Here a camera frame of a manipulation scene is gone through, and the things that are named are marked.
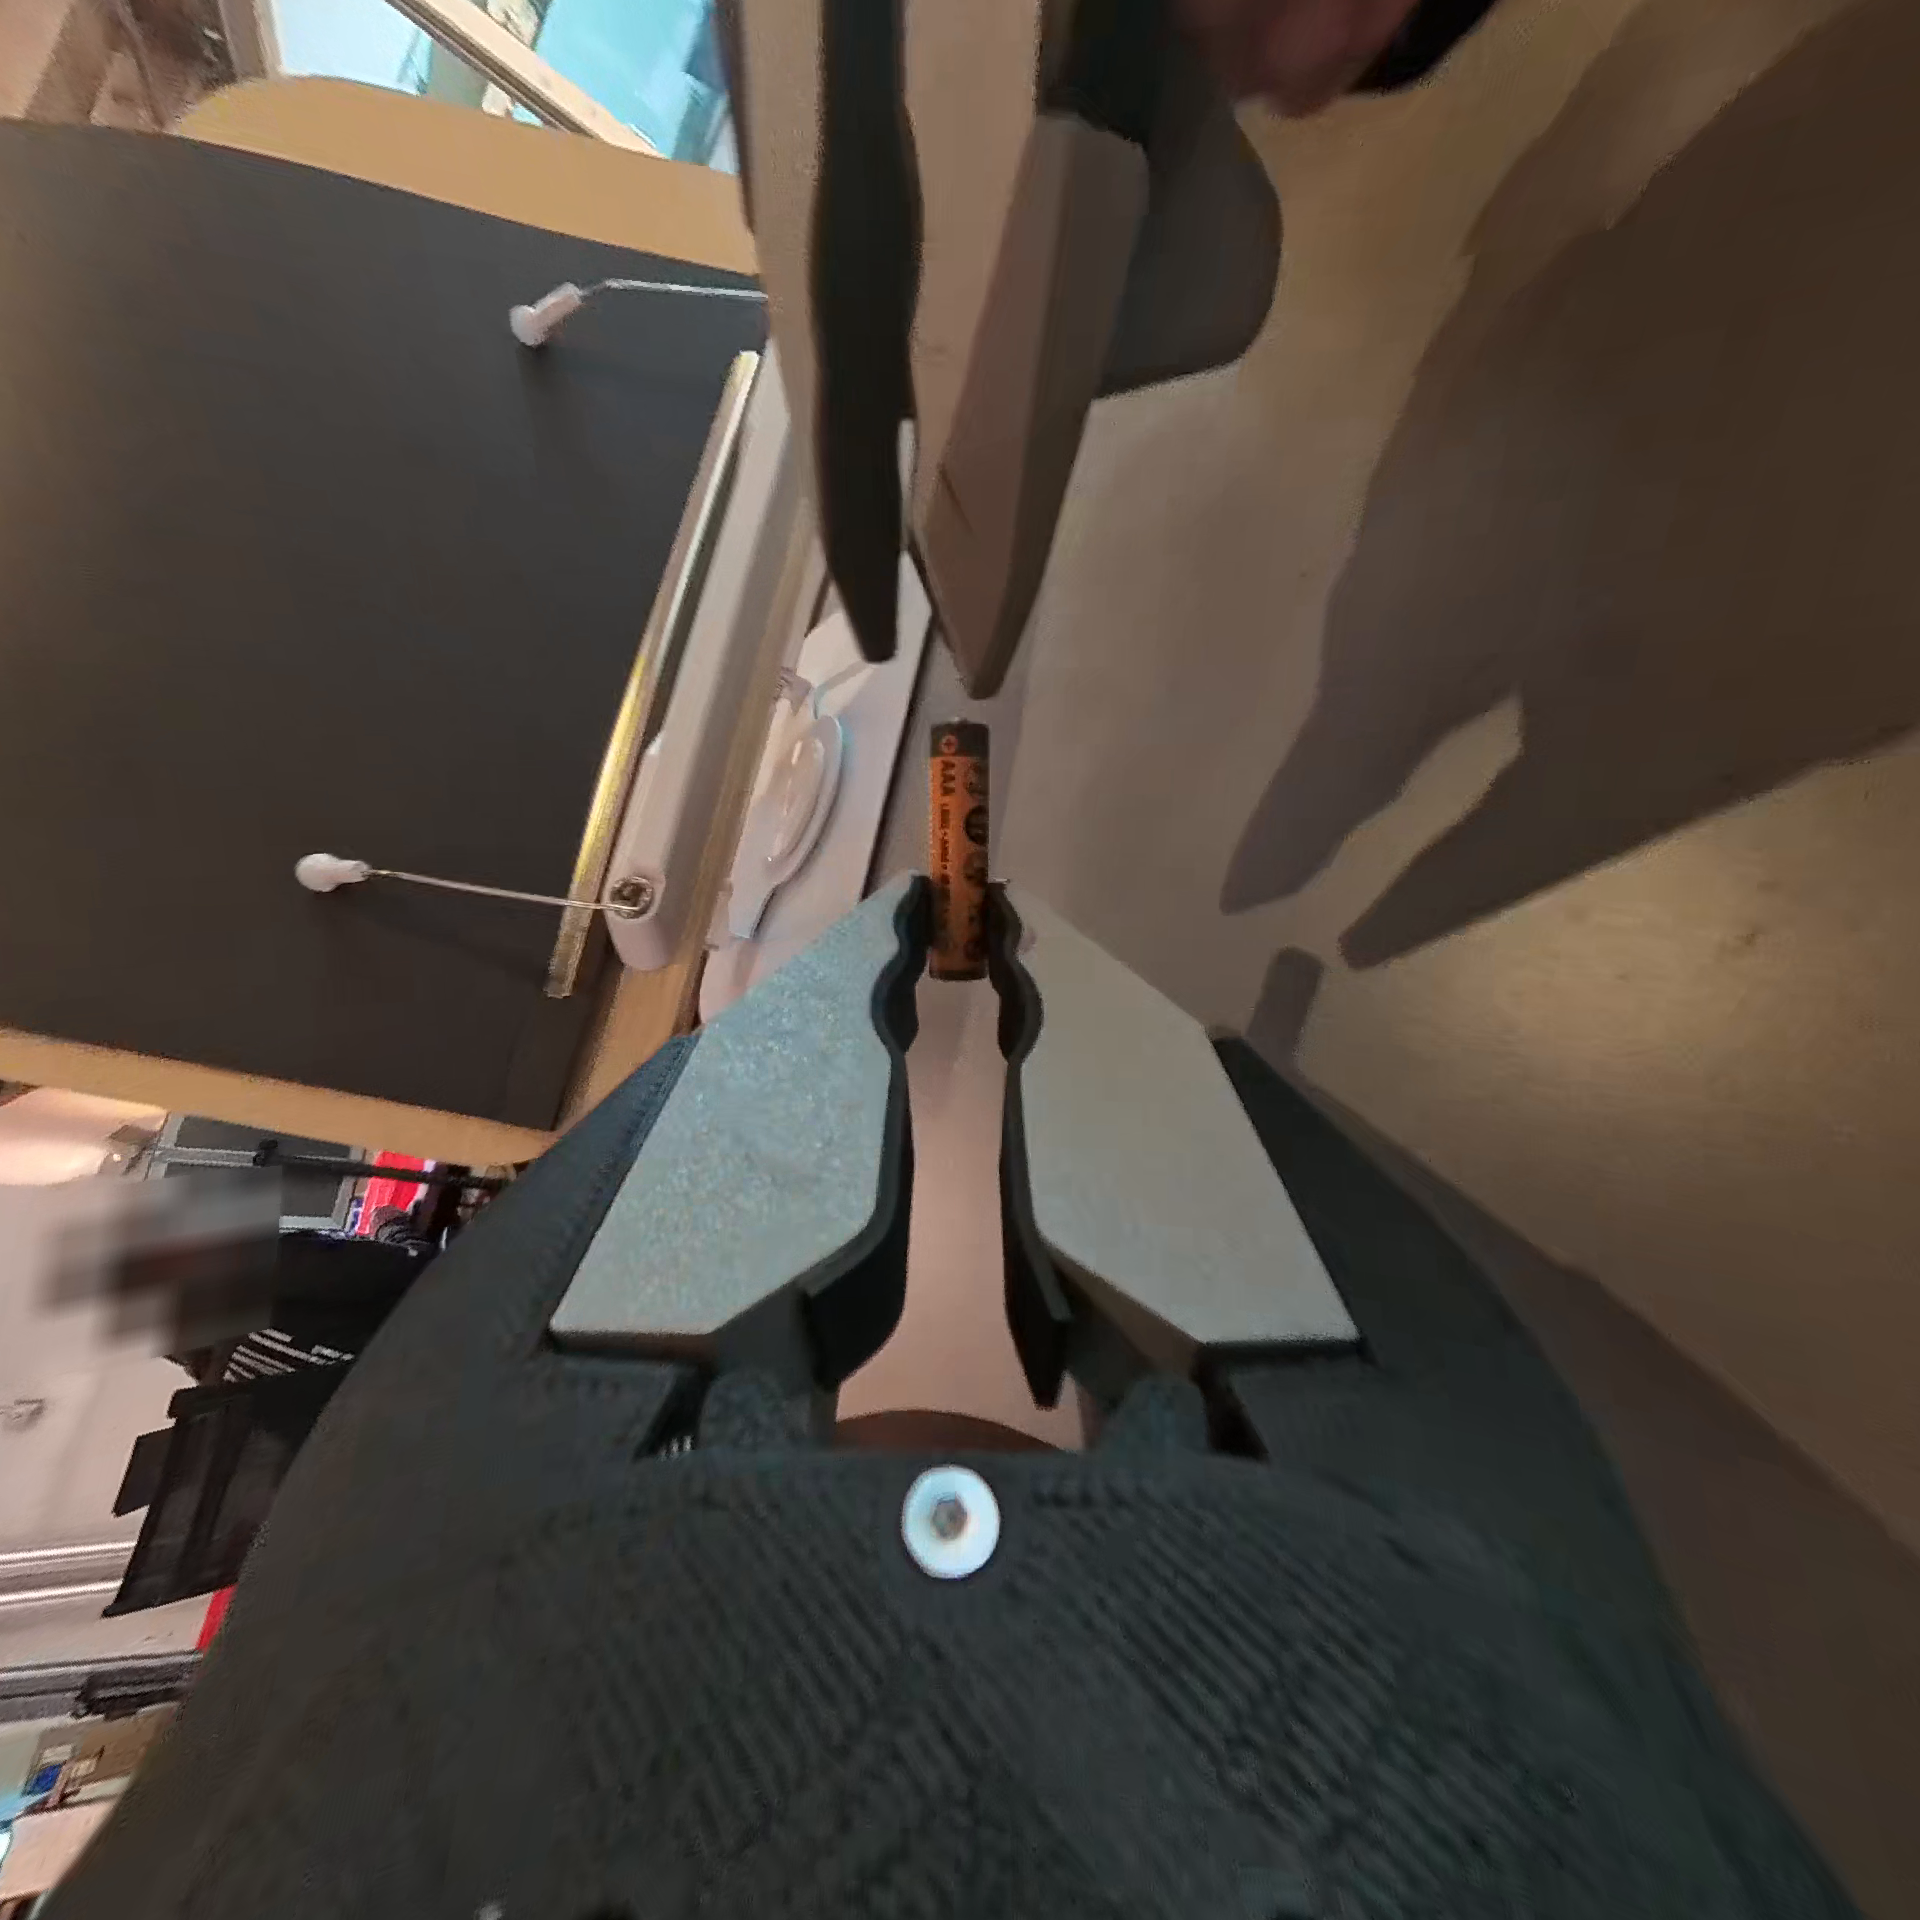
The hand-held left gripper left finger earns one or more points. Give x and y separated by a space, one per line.
750 1184

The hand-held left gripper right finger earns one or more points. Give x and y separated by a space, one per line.
1184 1184

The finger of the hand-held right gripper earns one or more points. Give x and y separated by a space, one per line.
1004 451
789 181

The orange slim battery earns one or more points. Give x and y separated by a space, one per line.
961 810

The person's right hand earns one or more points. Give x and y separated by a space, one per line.
1299 53

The red plastic bin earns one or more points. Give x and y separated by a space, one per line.
402 1184

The black wooden book stand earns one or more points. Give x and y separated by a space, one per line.
300 524

